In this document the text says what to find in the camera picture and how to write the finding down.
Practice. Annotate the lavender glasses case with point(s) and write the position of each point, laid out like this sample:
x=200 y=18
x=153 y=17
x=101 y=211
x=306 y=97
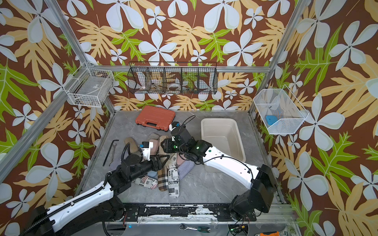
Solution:
x=185 y=168

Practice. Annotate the light grey glasses case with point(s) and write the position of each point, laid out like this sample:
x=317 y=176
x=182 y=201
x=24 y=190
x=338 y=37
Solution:
x=153 y=136

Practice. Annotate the white mesh basket right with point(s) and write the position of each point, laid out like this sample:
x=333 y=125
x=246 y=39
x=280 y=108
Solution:
x=285 y=105

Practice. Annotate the purple glasses case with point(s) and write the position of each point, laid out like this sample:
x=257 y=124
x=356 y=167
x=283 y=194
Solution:
x=113 y=166

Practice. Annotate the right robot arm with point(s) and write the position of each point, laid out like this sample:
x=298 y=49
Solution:
x=259 y=181

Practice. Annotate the white wire basket left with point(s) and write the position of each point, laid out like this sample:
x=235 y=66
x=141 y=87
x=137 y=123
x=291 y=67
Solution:
x=89 y=86

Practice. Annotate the tan glasses case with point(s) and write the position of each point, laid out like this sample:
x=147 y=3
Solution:
x=133 y=146

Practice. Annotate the black hex key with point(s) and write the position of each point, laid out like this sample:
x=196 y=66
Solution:
x=112 y=146

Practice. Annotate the plaid glasses case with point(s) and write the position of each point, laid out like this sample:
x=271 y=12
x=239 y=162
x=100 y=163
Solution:
x=162 y=177

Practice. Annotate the black wire basket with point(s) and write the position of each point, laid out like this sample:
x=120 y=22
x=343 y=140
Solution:
x=173 y=77

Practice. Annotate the cream plastic storage box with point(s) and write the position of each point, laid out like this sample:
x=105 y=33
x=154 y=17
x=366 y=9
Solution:
x=223 y=134

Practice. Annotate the red plastic tool case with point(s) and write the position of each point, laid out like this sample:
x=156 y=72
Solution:
x=155 y=117

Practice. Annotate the flag print glasses case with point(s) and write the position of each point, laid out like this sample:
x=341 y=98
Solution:
x=146 y=182

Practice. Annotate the blue object in basket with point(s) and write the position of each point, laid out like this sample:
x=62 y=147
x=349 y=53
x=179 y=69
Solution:
x=271 y=119

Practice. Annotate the newspaper print glasses case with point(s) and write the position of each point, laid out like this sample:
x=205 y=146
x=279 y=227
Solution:
x=173 y=183

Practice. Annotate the ratchet wrench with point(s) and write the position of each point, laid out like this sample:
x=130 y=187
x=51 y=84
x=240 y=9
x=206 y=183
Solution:
x=201 y=229

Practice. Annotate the blue glasses case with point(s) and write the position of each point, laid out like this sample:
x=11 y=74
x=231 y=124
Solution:
x=153 y=174

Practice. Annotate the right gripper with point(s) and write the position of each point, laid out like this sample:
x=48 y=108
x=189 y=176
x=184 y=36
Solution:
x=168 y=145

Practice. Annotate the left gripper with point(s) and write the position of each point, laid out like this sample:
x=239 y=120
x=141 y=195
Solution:
x=156 y=164

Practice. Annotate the small pink glasses case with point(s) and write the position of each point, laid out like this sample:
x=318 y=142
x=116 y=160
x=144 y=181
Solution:
x=180 y=159

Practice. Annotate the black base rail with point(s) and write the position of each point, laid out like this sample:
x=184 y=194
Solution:
x=210 y=211

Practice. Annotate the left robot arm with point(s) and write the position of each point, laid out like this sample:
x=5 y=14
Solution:
x=99 y=204

